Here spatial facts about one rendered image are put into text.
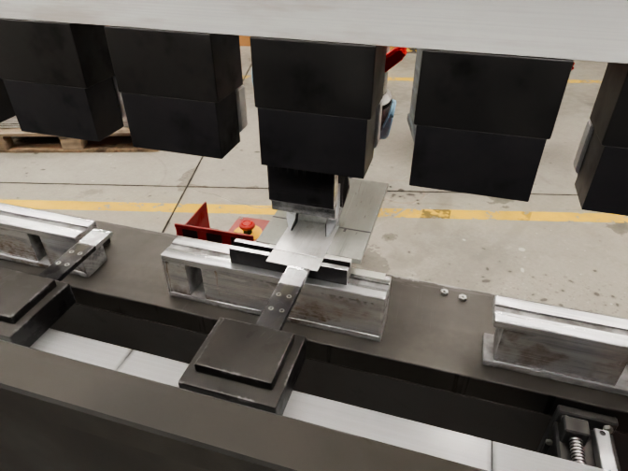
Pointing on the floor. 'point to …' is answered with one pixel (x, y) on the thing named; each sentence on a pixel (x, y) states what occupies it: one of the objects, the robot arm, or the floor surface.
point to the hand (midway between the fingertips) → (310, 227)
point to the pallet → (64, 144)
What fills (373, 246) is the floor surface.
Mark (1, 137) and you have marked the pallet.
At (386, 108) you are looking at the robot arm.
